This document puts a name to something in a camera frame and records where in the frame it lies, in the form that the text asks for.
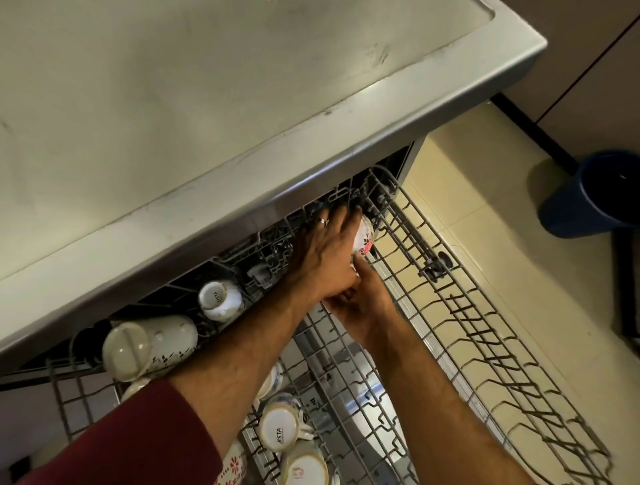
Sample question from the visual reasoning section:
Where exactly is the person's left hand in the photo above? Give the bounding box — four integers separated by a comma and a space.
286, 204, 365, 301

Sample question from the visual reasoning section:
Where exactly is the person's right hand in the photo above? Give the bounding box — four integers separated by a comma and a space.
322, 256, 409, 351

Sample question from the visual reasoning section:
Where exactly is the white cup with red print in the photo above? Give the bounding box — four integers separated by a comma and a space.
352, 214, 375, 262

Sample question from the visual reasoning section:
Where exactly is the person's right forearm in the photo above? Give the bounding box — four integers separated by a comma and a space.
370, 325, 537, 485

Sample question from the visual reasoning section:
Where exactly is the person's left forearm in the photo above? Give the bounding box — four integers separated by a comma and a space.
167, 272, 331, 473

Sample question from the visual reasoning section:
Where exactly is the grey rack roller wheel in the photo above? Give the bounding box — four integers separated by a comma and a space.
419, 252, 454, 282

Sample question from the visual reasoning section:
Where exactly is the grey plastic rack clip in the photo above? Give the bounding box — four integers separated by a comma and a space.
247, 263, 274, 291

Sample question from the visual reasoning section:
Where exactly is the small white cup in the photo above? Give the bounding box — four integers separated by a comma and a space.
197, 280, 246, 323

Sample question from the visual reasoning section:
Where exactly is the stainless steel dishwasher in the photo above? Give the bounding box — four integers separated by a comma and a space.
0, 0, 549, 386

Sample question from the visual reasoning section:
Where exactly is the white cup with blue rim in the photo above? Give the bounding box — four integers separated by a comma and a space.
257, 392, 317, 454

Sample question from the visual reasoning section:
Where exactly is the white cup with gold rim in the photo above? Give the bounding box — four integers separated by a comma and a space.
278, 440, 330, 485

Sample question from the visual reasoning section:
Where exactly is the large white floral mug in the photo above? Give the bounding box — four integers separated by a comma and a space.
101, 315, 200, 383

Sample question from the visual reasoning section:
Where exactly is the white cup with red flowers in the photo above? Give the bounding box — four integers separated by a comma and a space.
215, 440, 250, 485

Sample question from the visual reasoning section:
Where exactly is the blue plastic bucket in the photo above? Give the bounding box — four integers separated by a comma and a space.
537, 150, 640, 240

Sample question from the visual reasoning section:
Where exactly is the plain white cup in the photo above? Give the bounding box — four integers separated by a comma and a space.
120, 377, 154, 403

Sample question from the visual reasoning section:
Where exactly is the dark object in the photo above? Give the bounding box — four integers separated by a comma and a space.
612, 220, 640, 341

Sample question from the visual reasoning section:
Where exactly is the brown cabinet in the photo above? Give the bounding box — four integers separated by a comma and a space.
492, 0, 640, 173

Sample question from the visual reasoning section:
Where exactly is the maroon sleeve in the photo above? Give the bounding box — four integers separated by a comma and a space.
0, 377, 224, 485

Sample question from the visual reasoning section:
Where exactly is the grey wire dish rack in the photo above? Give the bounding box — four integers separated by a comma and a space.
47, 167, 617, 485

